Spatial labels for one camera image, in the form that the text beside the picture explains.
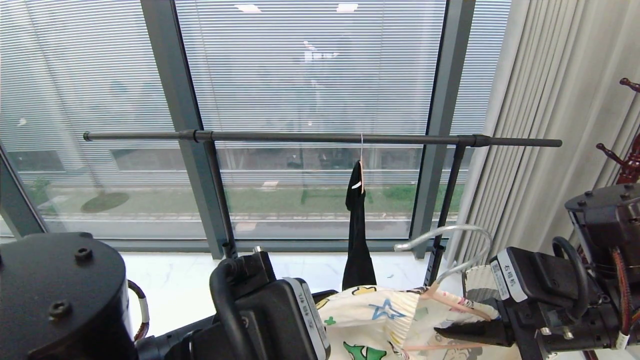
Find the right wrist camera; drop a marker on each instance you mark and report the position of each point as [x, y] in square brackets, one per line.
[540, 280]

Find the cream printed garment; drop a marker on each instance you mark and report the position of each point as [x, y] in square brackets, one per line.
[370, 310]

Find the dark red wooden coat stand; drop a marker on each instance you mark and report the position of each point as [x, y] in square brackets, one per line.
[630, 160]

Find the black clothes rack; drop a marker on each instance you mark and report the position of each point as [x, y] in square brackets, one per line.
[300, 137]

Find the pink clothes hanger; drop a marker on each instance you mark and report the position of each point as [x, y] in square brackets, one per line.
[362, 175]
[480, 240]

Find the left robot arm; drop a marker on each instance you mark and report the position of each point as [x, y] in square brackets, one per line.
[60, 280]

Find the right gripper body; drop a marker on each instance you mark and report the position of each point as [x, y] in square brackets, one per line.
[575, 337]

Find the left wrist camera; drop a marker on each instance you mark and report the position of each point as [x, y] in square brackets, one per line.
[280, 320]

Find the window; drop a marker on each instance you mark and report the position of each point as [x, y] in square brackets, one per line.
[300, 65]

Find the white laundry basket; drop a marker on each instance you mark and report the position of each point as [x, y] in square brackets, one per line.
[477, 280]

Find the black t-shirt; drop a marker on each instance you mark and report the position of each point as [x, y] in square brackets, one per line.
[357, 250]

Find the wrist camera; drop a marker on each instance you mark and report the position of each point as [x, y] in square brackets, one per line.
[280, 320]
[540, 280]

